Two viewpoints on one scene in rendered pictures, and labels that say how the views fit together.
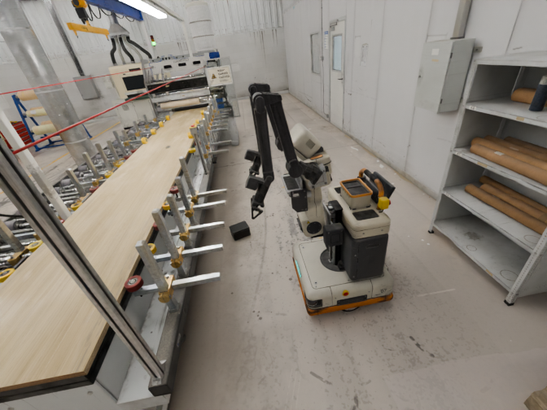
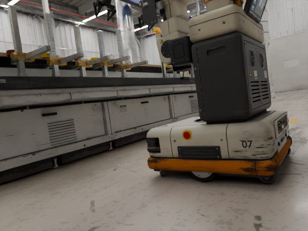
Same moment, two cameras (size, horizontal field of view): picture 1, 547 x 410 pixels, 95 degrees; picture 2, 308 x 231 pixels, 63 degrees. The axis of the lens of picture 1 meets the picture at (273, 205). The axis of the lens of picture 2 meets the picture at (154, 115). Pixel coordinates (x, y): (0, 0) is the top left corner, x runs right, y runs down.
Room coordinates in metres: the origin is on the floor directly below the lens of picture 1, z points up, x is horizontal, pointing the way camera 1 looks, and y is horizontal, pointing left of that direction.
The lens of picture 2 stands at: (0.09, -1.08, 0.43)
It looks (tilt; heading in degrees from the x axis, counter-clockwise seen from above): 3 degrees down; 39
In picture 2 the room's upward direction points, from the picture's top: 8 degrees counter-clockwise
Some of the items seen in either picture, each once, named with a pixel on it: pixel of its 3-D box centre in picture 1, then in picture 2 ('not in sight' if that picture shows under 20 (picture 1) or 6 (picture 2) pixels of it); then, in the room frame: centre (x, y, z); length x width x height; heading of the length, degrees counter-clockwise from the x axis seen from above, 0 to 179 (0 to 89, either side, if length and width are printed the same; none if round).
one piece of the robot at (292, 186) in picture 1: (296, 187); (161, 11); (1.45, -0.17, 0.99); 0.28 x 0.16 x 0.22; 3
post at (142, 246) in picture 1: (159, 280); (17, 43); (0.87, 0.59, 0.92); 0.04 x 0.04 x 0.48; 3
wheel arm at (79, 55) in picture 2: (186, 254); (63, 61); (1.16, 0.56, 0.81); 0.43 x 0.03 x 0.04; 93
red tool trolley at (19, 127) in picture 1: (15, 137); not in sight; (8.30, 7.64, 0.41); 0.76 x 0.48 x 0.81; 10
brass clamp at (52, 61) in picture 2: (177, 257); (57, 62); (1.14, 0.60, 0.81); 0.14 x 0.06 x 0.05; 3
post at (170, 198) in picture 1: (181, 225); (80, 55); (1.37, 0.62, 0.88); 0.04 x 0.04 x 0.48; 3
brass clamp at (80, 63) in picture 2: (185, 232); (84, 64); (1.39, 0.62, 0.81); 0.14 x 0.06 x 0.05; 3
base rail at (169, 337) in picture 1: (210, 161); (182, 79); (3.06, 0.71, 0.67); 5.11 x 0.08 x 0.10; 3
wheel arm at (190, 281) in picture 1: (177, 284); (29, 56); (0.91, 0.54, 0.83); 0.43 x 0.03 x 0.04; 93
